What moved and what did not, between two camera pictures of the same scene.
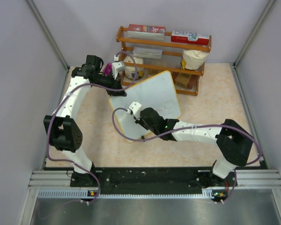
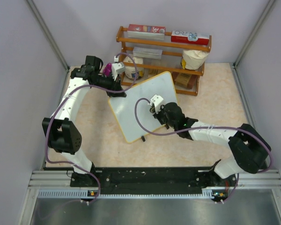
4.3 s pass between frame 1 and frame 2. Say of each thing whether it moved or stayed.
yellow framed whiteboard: stayed
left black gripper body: stayed
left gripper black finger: stayed
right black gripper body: moved
